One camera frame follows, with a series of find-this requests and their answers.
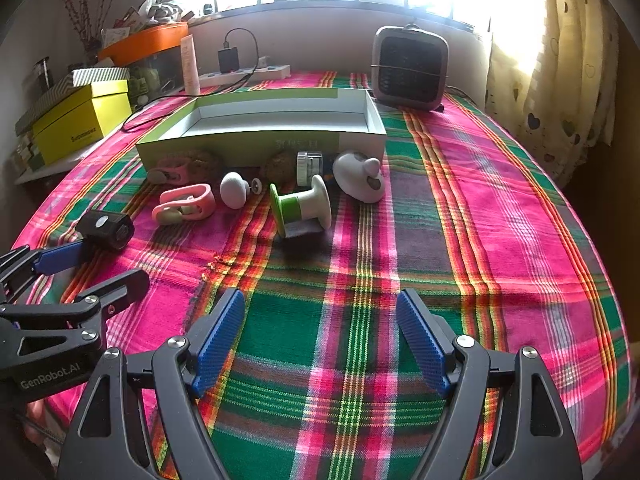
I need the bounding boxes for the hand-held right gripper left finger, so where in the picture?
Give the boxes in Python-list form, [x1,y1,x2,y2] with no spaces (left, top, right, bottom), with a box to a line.
[57,287,247,480]

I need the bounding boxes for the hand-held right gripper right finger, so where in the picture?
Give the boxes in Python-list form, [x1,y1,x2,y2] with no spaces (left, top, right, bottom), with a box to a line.
[396,287,583,480]

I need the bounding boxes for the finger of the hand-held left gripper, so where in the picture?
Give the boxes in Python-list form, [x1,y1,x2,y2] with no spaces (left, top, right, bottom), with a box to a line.
[0,269,151,356]
[0,240,96,302]

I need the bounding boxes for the black bike light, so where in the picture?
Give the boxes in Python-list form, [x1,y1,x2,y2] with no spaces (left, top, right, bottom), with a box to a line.
[80,211,135,252]

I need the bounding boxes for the pink clip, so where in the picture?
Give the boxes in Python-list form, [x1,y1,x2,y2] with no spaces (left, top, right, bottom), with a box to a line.
[150,156,193,184]
[152,185,216,224]

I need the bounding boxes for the white mushroom-shaped massager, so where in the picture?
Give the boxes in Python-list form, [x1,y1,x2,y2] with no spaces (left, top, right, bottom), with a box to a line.
[220,172,265,209]

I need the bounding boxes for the brown walnut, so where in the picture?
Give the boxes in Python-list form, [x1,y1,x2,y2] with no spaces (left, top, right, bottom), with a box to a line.
[265,150,299,181]
[187,149,224,178]

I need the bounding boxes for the green and white spool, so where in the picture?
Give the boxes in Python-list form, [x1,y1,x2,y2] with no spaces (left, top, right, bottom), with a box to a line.
[269,175,332,241]

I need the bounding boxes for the small jar with white lid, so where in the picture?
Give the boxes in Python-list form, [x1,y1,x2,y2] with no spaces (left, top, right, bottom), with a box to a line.
[296,151,326,186]

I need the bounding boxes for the green and white cardboard tray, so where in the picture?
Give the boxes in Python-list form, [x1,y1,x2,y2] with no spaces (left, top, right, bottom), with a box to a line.
[136,87,388,173]

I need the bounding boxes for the white side shelf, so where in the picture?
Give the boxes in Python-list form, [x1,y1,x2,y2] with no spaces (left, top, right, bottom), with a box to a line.
[15,135,101,186]

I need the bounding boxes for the pink green plaid tablecloth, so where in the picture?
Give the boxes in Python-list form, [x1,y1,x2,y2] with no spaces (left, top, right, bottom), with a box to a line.
[10,70,633,480]

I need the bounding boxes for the yellow box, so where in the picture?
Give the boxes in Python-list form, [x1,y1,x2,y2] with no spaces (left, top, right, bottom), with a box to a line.
[32,80,133,166]

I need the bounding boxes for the dark glass jar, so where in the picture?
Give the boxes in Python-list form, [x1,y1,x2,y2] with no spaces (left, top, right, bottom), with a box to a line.
[32,60,53,91]

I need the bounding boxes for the green striped box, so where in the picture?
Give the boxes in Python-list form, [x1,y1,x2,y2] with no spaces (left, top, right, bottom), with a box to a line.
[15,66,131,136]

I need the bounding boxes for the glass tank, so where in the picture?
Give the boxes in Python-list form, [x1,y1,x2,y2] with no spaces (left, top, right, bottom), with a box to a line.
[127,47,183,93]

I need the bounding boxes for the orange box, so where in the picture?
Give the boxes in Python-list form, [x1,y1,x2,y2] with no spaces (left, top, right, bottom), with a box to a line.
[98,22,190,67]

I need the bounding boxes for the peach cosmetic tube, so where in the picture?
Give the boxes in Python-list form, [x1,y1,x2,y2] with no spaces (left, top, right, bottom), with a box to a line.
[180,35,202,96]

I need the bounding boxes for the black charger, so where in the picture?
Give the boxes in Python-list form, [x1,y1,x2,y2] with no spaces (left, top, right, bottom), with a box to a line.
[217,47,242,73]

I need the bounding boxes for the dried branches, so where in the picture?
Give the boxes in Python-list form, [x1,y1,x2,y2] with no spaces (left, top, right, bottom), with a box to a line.
[55,0,131,53]

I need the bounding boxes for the white power strip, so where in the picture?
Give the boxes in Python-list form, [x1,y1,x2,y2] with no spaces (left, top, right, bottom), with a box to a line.
[199,64,292,88]

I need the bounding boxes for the pile of packets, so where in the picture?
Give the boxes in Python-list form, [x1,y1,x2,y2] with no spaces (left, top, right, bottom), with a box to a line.
[102,0,186,36]

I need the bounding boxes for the grey space heater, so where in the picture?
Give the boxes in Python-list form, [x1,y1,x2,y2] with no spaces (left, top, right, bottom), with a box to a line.
[370,25,450,111]

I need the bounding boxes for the heart print curtain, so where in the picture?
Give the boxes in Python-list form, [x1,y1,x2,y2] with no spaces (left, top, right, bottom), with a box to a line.
[487,0,621,186]

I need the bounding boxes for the black charger cable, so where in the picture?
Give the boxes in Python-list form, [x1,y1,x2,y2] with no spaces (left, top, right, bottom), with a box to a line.
[122,29,261,133]

